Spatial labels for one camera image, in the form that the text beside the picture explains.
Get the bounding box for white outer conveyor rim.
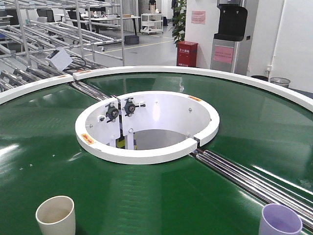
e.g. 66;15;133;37
0;66;313;111

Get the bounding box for white utility cart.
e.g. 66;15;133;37
140;13;163;34

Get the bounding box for beige plastic cup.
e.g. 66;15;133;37
35;195;76;235

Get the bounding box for red fire extinguisher cabinet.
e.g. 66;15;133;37
177;41;198;67

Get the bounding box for green potted plant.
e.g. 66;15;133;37
172;0;187;44

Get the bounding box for lavender plastic cup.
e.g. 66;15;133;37
258;204;303;235

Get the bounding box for steel roller rack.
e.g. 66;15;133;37
0;0;123;92

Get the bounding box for white power supply box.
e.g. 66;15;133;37
46;48;73;71

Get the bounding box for black water dispenser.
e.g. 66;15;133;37
211;0;247;72

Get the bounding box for white inner conveyor ring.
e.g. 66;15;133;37
75;91;220;165

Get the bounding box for pink wall notice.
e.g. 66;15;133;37
191;10;206;24

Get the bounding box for mesh waste bin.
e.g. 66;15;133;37
269;77;291;88

